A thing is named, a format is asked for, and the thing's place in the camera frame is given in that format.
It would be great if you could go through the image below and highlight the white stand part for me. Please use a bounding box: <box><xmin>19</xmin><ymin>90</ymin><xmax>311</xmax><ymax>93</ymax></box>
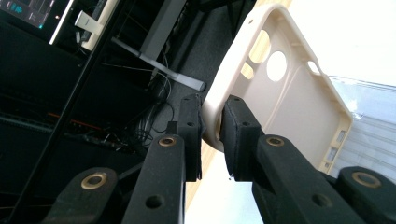
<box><xmin>74</xmin><ymin>0</ymin><xmax>120</xmax><ymax>52</ymax></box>

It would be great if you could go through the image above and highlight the beige phone case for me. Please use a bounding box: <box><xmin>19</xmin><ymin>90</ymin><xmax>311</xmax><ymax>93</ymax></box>
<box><xmin>200</xmin><ymin>3</ymin><xmax>354</xmax><ymax>174</ymax></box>

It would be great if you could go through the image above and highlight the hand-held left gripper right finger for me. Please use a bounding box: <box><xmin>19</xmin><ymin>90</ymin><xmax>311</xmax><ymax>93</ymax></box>
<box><xmin>219</xmin><ymin>95</ymin><xmax>365</xmax><ymax>224</ymax></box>

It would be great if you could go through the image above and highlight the black metal frame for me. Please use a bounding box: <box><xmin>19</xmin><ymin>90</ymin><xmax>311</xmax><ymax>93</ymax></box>
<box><xmin>6</xmin><ymin>0</ymin><xmax>127</xmax><ymax>224</ymax></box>

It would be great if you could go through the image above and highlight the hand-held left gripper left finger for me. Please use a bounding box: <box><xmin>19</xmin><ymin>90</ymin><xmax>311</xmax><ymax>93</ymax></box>
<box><xmin>121</xmin><ymin>93</ymin><xmax>205</xmax><ymax>224</ymax></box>

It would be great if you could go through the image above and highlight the clear plastic packaging box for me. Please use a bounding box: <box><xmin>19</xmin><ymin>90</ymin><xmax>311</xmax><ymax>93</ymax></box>
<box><xmin>328</xmin><ymin>75</ymin><xmax>396</xmax><ymax>185</ymax></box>

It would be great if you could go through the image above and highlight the bundle of floor cables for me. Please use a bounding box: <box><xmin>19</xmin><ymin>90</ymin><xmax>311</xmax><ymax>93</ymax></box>
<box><xmin>102</xmin><ymin>60</ymin><xmax>176</xmax><ymax>150</ymax></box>

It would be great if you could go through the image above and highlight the white table sheet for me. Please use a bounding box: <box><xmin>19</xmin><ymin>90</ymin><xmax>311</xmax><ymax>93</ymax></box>
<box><xmin>185</xmin><ymin>0</ymin><xmax>396</xmax><ymax>224</ymax></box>

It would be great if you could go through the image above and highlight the computer monitor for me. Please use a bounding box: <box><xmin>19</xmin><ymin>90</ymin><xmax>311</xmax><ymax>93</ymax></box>
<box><xmin>0</xmin><ymin>0</ymin><xmax>75</xmax><ymax>45</ymax></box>

